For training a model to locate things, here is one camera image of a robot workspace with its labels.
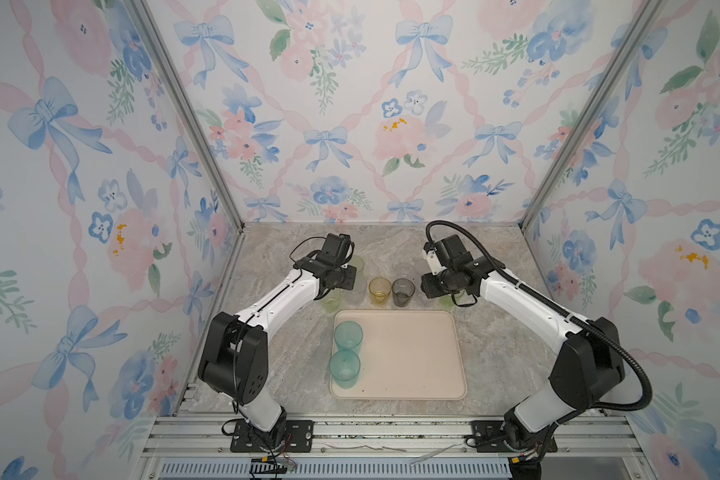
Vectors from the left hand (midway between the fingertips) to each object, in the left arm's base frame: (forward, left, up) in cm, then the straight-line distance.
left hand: (347, 272), depth 89 cm
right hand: (-3, -24, 0) cm, 24 cm away
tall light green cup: (+8, -3, -5) cm, 10 cm away
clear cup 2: (+9, -19, -11) cm, 24 cm away
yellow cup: (+1, -10, -10) cm, 15 cm away
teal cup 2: (-24, 0, -12) cm, 27 cm away
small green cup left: (-3, +5, -12) cm, 13 cm away
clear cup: (-2, -3, -10) cm, 10 cm away
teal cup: (-15, 0, -11) cm, 19 cm away
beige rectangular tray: (-19, -18, -15) cm, 30 cm away
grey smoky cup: (+2, -18, -13) cm, 22 cm away
